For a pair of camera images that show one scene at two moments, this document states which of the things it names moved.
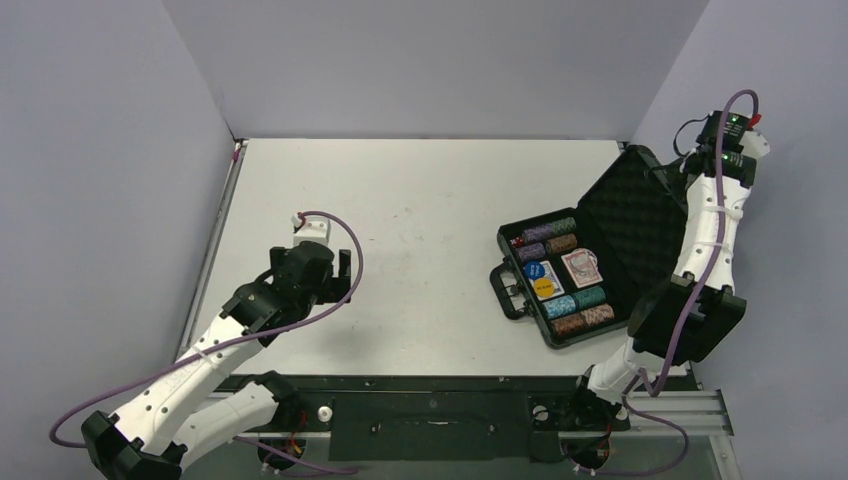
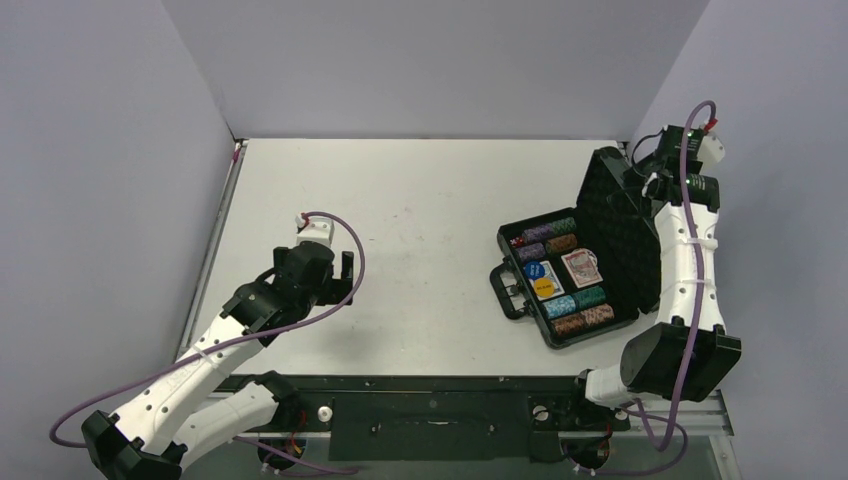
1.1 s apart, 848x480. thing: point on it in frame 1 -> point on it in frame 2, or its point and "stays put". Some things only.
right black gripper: [662, 318] -> [639, 177]
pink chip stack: [598, 314] stays put
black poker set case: [582, 272] stays put
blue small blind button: [534, 270] stays put
